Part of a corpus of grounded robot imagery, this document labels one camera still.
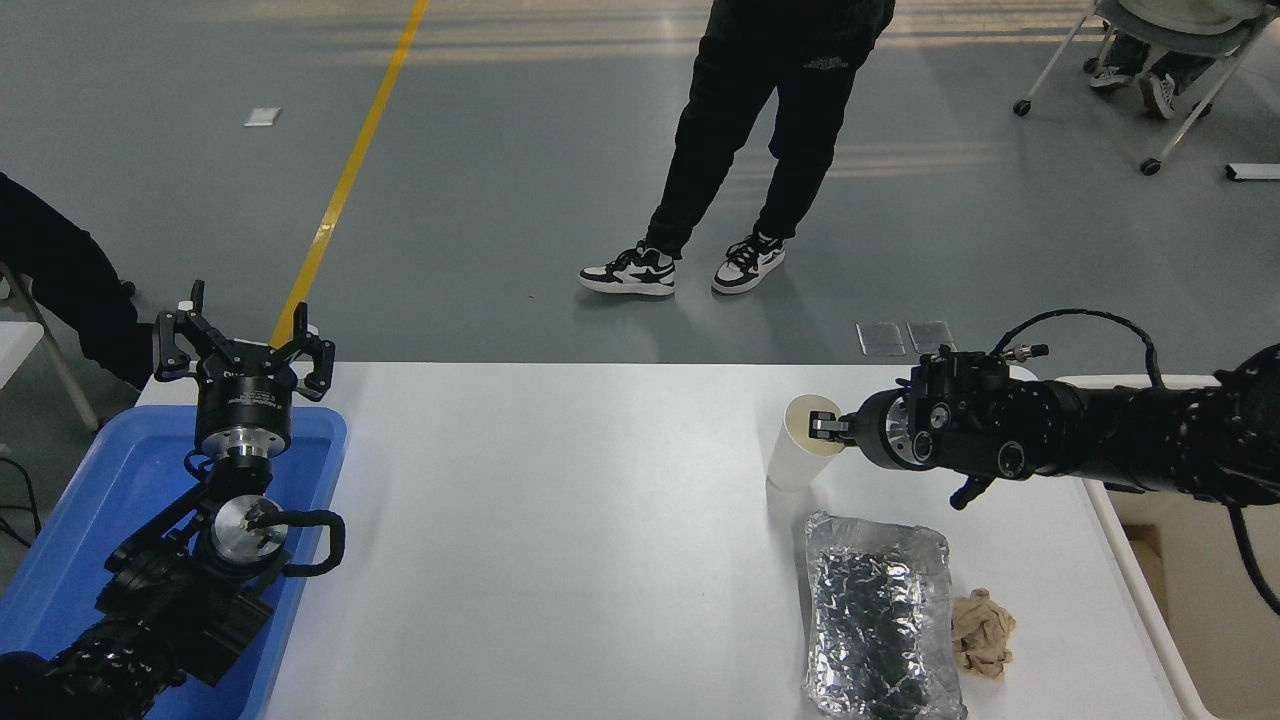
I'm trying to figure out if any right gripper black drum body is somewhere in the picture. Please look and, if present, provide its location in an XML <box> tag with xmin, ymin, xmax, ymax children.
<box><xmin>850</xmin><ymin>390</ymin><xmax>906</xmax><ymax>471</ymax></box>

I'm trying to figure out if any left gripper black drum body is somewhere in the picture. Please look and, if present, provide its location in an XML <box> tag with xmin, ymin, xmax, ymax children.
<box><xmin>194</xmin><ymin>343</ymin><xmax>300</xmax><ymax>441</ymax></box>

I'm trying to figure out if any white paper cup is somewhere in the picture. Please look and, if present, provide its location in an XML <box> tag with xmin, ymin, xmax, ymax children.
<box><xmin>766</xmin><ymin>394</ymin><xmax>847</xmax><ymax>493</ymax></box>

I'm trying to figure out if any grey metal chair leg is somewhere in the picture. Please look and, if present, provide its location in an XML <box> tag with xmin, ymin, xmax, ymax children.
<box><xmin>0</xmin><ymin>262</ymin><xmax>103</xmax><ymax>433</ymax></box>

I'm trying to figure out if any person at table edge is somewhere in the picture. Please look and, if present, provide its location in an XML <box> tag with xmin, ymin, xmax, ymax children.
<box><xmin>0</xmin><ymin>172</ymin><xmax>157</xmax><ymax>391</ymax></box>

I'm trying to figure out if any white board beside chair leg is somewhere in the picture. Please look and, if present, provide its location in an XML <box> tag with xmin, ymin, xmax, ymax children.
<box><xmin>0</xmin><ymin>322</ymin><xmax>46</xmax><ymax>391</ymax></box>

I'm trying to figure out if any blue plastic tray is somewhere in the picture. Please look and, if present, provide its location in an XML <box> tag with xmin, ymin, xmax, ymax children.
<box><xmin>0</xmin><ymin>405</ymin><xmax>348</xmax><ymax>720</ymax></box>

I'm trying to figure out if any crumpled silver foil tray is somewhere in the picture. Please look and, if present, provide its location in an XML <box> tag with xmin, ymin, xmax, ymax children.
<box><xmin>800</xmin><ymin>510</ymin><xmax>968</xmax><ymax>720</ymax></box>

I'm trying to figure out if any crumpled tan paper ball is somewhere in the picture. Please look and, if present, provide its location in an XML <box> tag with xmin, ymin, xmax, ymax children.
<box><xmin>950</xmin><ymin>588</ymin><xmax>1017</xmax><ymax>681</ymax></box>

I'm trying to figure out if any walking person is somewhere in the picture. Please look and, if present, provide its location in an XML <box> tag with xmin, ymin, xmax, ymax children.
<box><xmin>578</xmin><ymin>0</ymin><xmax>897</xmax><ymax>298</ymax></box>

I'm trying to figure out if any large pale plastic bin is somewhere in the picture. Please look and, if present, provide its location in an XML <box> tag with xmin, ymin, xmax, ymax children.
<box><xmin>1055</xmin><ymin>375</ymin><xmax>1280</xmax><ymax>720</ymax></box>

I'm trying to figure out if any person seated on wheeled chair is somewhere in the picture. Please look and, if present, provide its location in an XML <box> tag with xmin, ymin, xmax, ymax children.
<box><xmin>1083</xmin><ymin>0</ymin><xmax>1271</xmax><ymax>121</ymax></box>

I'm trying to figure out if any grey wheeled chair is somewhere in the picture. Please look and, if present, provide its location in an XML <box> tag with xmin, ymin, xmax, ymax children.
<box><xmin>1012</xmin><ymin>0</ymin><xmax>1280</xmax><ymax>177</ymax></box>

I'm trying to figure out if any black floor cable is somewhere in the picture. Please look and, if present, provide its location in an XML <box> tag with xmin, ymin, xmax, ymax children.
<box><xmin>0</xmin><ymin>455</ymin><xmax>43</xmax><ymax>549</ymax></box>

